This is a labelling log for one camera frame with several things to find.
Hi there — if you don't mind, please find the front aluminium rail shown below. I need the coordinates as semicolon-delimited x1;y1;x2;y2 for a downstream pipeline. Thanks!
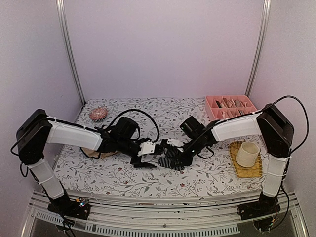
22;190;308;237

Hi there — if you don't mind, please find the cream ribbed cup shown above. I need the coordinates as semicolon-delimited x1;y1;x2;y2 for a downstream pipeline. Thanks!
236;142;259;168

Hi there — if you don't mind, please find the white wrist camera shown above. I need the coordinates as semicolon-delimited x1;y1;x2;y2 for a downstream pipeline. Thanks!
160;139;184;148
138;141;156;156

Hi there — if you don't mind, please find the right aluminium frame post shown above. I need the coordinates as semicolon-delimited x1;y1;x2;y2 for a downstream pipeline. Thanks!
245;0;271;97

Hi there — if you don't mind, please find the aluminium frame post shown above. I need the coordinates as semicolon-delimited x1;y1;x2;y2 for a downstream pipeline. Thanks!
245;0;271;97
56;0;86;105

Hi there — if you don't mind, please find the left aluminium frame post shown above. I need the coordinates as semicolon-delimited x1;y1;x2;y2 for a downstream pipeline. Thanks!
56;0;86;105

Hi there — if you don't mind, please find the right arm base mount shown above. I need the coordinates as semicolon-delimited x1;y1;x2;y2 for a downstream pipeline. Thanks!
237;193;280;220

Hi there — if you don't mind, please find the red patterned rolled underwear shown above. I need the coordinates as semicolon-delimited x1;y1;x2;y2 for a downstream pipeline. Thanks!
89;107;108;122

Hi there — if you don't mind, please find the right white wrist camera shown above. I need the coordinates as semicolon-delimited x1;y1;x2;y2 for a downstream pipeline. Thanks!
160;139;184;148

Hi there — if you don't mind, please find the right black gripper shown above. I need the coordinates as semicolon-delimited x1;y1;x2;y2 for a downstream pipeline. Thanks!
171;136;204;167

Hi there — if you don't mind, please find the navy striped underwear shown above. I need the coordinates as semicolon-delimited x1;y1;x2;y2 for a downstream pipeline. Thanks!
158;146;185;171

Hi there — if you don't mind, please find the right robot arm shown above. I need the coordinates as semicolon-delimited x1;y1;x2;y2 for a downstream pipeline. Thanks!
172;104;294;215

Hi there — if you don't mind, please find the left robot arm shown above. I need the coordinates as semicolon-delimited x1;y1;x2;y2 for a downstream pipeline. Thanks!
12;109;162;214

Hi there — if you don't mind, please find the pink divided organizer tray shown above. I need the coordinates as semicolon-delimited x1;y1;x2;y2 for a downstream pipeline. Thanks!
205;95;257;121

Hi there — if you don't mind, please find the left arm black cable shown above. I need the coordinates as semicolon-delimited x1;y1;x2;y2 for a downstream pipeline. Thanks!
108;109;160;144

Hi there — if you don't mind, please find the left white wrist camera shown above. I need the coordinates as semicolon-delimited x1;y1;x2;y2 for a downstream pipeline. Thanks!
138;141;156;156

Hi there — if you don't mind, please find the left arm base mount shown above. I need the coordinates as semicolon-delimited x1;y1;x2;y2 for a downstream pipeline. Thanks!
48;194;91;220

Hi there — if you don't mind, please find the floral table cloth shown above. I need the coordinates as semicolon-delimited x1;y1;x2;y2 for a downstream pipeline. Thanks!
54;98;266;198

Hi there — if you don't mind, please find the yellow woven mat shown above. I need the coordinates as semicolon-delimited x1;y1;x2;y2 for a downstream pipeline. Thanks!
229;141;263;178

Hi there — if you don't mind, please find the beige underwear black trim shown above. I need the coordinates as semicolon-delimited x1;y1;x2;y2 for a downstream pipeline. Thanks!
80;147;119;159

